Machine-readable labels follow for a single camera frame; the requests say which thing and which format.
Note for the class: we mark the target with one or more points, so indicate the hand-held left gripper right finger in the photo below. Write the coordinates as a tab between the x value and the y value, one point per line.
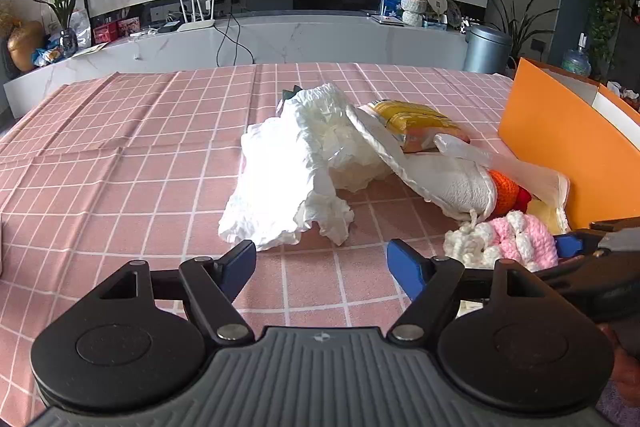
405	262

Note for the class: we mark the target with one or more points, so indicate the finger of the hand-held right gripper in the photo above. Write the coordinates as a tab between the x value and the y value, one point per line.
565	269
570	247

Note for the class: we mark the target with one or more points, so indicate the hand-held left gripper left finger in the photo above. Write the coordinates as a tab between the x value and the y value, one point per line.
240	264

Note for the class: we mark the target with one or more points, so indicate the orange crochet toy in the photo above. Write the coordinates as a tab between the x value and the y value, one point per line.
502	189

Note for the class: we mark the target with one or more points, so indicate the orange cardboard box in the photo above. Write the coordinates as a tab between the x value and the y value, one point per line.
550	132

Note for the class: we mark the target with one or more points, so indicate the person's right hand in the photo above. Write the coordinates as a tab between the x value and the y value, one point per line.
627	364

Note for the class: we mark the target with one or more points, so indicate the pink and white crochet toy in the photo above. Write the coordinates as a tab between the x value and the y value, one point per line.
515	237

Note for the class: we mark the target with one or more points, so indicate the pink checked tablecloth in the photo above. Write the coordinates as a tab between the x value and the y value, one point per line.
125	182

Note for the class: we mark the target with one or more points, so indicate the yellow tissue packet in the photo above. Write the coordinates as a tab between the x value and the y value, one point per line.
415	119

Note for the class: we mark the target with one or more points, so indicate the orange gift bag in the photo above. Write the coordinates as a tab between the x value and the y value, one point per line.
627	94

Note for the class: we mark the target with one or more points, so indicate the small green object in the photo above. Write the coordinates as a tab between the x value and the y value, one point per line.
287	96

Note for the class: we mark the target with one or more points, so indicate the blue water jug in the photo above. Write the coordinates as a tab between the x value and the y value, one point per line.
576	62

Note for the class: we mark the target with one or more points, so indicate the grey sideboard cabinet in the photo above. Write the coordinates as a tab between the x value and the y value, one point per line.
631	47

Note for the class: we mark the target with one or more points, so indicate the grey round trash can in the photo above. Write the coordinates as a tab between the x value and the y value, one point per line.
487	52

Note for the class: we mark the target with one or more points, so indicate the long-leaf potted plant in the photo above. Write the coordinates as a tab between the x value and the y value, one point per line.
520	32

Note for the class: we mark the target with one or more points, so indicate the white marble tv cabinet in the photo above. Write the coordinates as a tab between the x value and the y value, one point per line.
325	42

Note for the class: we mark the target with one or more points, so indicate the small blue box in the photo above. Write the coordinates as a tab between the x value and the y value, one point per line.
434	25

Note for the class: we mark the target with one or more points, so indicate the white router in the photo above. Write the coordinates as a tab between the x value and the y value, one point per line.
196	26

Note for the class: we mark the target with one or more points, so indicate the silver flat box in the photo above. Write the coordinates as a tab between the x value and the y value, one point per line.
386	20

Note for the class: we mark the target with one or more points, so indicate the blue patterned plate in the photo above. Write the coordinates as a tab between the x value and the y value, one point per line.
453	13

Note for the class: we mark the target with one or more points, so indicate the red box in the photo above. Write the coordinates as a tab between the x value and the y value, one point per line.
105	33
129	28

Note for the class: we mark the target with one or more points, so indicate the white round sign stand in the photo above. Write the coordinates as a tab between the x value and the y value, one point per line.
437	2

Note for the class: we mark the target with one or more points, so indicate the gold round vase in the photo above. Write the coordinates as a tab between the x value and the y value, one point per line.
25	47

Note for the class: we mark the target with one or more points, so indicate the green plant in glass vase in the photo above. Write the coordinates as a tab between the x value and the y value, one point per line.
62	2

